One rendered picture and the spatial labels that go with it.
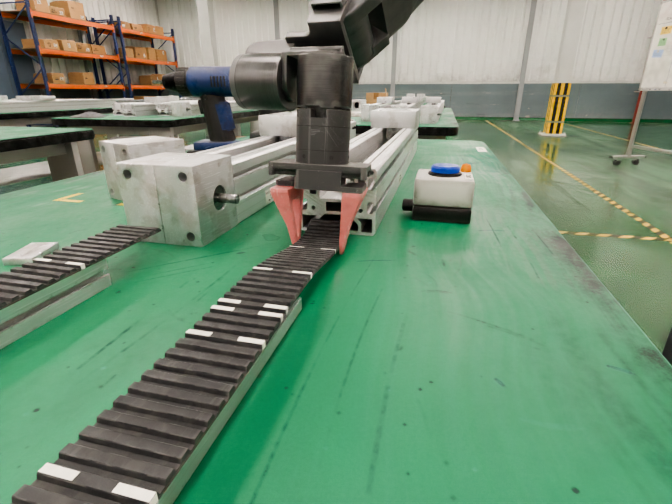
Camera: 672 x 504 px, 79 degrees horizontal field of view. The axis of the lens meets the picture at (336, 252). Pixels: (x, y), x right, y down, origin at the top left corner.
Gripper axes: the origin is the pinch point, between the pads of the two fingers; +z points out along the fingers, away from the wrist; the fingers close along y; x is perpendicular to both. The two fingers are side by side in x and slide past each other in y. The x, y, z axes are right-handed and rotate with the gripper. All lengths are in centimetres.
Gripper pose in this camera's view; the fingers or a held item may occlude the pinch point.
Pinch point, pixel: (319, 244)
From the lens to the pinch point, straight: 46.6
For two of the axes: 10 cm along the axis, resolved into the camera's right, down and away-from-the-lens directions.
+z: -0.5, 9.6, 2.8
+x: -1.7, 2.7, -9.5
